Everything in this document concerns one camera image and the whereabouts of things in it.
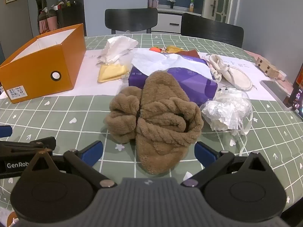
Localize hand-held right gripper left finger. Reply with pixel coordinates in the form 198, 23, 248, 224
22, 141, 116, 188

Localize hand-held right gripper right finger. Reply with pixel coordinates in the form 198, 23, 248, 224
181, 141, 271, 187

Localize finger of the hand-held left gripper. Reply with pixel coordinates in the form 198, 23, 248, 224
0, 137, 57, 152
0, 125, 13, 138

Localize white gauze bag with ribbon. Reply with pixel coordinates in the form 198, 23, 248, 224
201, 89, 254, 156

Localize brown plush slipper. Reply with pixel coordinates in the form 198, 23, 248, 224
135, 70, 204, 175
104, 86, 142, 145

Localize orange cardboard box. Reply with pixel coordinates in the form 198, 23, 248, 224
0, 23, 87, 104

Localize yellow cloth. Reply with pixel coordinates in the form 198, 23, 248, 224
98, 64, 130, 84

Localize cream fabric shoe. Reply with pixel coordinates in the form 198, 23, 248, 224
208, 54, 253, 91

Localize brown sponge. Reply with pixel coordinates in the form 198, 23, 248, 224
175, 50, 200, 59

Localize white tissue paper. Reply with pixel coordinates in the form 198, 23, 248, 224
97, 35, 139, 65

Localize yellow snack packet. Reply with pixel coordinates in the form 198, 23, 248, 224
163, 45, 187, 54

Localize green checked tablecloth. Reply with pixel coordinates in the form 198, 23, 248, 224
0, 33, 303, 218

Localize purple tissue pack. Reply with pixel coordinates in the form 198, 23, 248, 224
128, 48, 219, 107

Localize grey smartphone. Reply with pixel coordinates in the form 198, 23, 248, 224
260, 80, 296, 110

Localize dark printed box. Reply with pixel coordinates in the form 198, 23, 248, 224
283, 86, 303, 120

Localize pink placemat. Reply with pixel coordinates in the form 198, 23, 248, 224
278, 79, 295, 95

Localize wooden block with holes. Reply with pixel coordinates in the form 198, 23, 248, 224
255, 57, 280, 78

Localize pink bags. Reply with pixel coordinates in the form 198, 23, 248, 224
39, 16, 58, 33

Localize black chair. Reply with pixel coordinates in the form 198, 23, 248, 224
105, 9, 158, 35
180, 12, 244, 48

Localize dark shelf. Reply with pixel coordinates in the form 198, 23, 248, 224
38, 1, 84, 36

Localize white drawer cabinet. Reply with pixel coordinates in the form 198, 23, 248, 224
151, 11, 201, 34

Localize white glass door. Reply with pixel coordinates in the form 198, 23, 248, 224
202, 0, 237, 25

